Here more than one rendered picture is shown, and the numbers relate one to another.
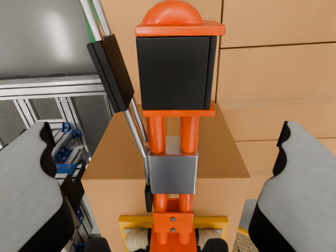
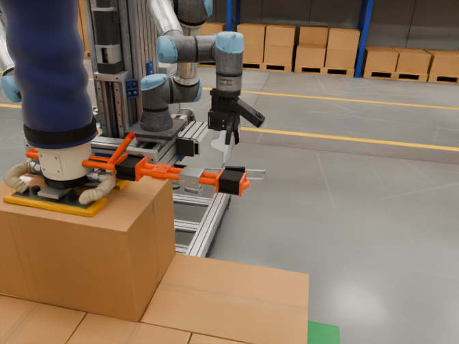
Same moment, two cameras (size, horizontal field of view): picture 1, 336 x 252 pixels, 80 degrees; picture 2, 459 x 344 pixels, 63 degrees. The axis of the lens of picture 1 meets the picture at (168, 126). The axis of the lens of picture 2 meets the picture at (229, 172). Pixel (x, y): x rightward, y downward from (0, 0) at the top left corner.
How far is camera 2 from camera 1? 1.11 m
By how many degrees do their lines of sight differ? 59
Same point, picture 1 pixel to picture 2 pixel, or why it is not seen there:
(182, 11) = (246, 182)
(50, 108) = (179, 240)
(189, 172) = (191, 175)
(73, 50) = not seen: hidden behind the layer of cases
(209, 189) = (128, 213)
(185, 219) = (162, 170)
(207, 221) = (100, 205)
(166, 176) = (192, 170)
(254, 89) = not seen: outside the picture
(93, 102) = not seen: hidden behind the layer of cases
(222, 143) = (134, 256)
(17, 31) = (246, 261)
